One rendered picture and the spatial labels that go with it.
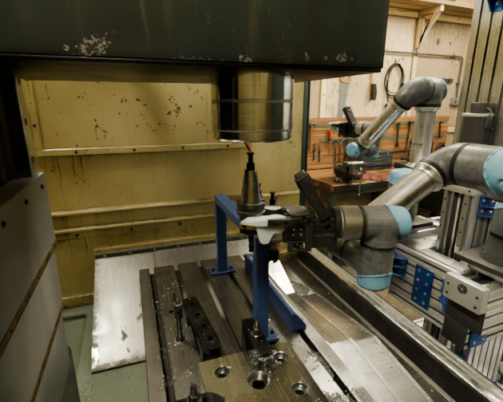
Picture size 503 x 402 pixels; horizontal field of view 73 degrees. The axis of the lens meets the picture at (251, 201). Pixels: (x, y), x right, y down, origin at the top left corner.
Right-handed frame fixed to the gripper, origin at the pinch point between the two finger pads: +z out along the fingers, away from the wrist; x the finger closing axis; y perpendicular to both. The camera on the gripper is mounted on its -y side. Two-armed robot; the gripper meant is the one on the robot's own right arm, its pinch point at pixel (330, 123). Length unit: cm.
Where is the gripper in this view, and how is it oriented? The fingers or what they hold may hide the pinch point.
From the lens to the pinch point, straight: 213.5
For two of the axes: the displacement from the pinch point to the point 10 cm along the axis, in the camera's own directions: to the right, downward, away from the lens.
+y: 1.1, 9.3, 3.5
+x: 7.9, -2.9, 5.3
